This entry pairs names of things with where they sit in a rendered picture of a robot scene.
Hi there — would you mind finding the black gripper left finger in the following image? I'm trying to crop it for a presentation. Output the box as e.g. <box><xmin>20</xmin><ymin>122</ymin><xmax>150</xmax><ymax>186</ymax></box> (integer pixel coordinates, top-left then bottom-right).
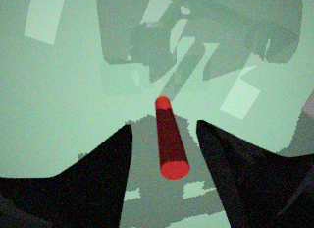
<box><xmin>0</xmin><ymin>125</ymin><xmax>133</xmax><ymax>228</ymax></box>

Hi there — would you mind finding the red peg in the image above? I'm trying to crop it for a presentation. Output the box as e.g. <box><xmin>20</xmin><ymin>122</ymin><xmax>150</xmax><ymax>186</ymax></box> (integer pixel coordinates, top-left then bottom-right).
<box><xmin>154</xmin><ymin>97</ymin><xmax>189</xmax><ymax>180</ymax></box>

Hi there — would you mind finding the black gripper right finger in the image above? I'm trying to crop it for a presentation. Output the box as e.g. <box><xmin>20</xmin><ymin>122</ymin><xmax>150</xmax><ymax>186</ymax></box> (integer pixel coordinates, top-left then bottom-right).
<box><xmin>196</xmin><ymin>121</ymin><xmax>314</xmax><ymax>228</ymax></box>

